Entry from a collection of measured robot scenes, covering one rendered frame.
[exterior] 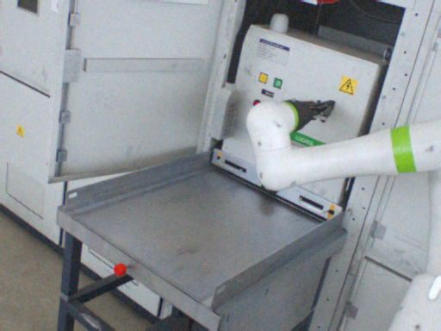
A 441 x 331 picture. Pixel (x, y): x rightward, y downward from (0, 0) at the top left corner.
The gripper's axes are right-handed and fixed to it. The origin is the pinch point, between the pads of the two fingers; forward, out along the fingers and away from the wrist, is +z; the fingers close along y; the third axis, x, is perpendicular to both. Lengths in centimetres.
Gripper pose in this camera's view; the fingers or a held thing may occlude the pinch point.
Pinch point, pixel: (326, 106)
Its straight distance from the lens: 179.7
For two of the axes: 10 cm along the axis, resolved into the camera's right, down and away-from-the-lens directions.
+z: 6.1, -2.0, 7.7
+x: 1.8, -9.1, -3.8
